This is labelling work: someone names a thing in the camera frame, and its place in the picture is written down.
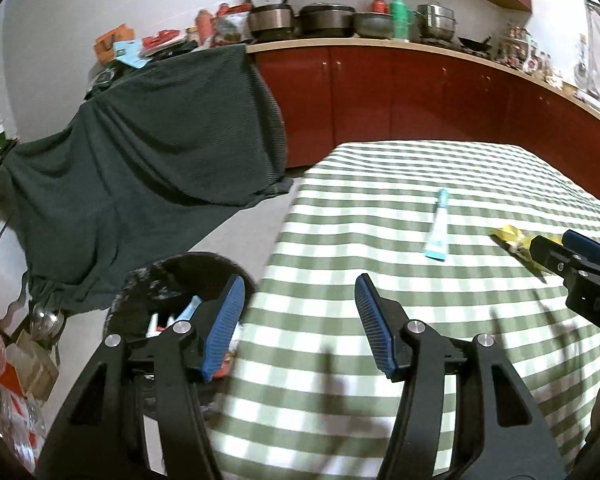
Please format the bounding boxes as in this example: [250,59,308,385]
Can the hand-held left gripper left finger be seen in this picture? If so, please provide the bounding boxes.
[35,275,246,480]

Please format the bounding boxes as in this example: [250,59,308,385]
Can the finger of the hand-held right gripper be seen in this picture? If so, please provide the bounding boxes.
[562,230,600,271]
[530,235,588,281]

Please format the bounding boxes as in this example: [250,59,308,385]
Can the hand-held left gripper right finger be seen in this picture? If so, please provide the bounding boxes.
[355,274,566,480]

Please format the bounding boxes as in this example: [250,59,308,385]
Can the white blue wrapper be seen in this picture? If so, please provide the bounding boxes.
[177,295,204,322]

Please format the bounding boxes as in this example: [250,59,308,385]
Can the yellow wrapper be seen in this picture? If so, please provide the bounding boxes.
[490,226,548,273]

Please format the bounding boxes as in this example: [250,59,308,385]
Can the black trash bin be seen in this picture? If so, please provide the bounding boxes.
[102,251,258,426]

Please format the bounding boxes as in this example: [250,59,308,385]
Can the blue white toothpaste tube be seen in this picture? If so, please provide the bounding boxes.
[424,188,450,262]

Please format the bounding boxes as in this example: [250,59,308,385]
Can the green checked tablecloth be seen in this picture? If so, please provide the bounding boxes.
[207,141,600,480]

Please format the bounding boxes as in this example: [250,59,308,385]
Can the steel ladle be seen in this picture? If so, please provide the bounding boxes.
[30,302,66,349]

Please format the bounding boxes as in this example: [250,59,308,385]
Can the dark green cloth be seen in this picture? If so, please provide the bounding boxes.
[0,44,295,317]

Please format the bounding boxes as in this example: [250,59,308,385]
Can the cardboard box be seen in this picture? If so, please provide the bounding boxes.
[5,342,61,402]

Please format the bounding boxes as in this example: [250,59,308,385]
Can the row of spice jars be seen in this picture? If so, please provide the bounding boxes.
[495,22,566,92]

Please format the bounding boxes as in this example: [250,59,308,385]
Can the red base cabinets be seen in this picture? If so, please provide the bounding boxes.
[252,45,600,211]

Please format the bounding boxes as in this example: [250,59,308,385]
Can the black wok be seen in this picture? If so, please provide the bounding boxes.
[457,36,494,56]

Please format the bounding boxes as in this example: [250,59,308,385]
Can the red white packets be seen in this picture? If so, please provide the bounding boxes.
[0,330,47,463]

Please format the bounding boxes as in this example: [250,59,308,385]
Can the steel steamer pot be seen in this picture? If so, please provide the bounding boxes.
[416,3,458,41]

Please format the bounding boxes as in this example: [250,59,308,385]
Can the wooden kitchen countertop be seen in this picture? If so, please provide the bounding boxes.
[245,37,600,136]

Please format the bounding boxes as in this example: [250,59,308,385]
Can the green bottle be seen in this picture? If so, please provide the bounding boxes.
[390,0,414,42]

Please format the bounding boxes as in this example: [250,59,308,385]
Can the light blue card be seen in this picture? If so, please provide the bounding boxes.
[112,39,151,70]

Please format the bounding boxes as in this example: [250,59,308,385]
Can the red plastic packet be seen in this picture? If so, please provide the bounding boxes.
[141,29,188,57]

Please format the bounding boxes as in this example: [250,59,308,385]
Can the dark metal bowl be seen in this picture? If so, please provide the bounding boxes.
[351,11,396,39]

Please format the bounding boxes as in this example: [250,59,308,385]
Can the printed snack bag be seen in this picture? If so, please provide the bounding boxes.
[214,4,251,44]

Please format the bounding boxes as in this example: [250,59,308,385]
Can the orange bottle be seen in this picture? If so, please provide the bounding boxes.
[196,8,216,46]

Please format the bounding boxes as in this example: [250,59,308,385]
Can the orange bag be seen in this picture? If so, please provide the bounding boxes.
[94,24,136,64]

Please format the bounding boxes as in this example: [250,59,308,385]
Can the black cooking pot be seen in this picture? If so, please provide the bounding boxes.
[295,2,357,39]

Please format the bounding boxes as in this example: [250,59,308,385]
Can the silver rice cooker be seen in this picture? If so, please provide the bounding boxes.
[245,0,296,44]

